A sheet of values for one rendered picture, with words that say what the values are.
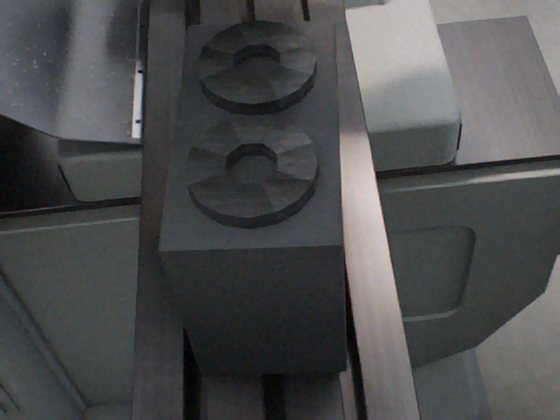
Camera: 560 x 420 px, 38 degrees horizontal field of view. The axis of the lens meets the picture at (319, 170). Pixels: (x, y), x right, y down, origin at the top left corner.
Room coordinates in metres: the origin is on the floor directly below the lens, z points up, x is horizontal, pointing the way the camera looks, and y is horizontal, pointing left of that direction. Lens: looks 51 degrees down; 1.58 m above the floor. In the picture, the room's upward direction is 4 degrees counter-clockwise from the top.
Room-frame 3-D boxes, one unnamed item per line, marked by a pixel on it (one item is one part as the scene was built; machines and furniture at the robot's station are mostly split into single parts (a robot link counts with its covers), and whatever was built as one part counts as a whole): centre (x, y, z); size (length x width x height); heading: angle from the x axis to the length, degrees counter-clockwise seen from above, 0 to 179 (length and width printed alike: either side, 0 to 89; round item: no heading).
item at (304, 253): (0.40, 0.04, 1.06); 0.22 x 0.12 x 0.20; 178
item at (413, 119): (0.78, 0.07, 0.82); 0.50 x 0.35 x 0.12; 93
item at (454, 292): (0.79, 0.05, 0.46); 0.80 x 0.30 x 0.60; 93
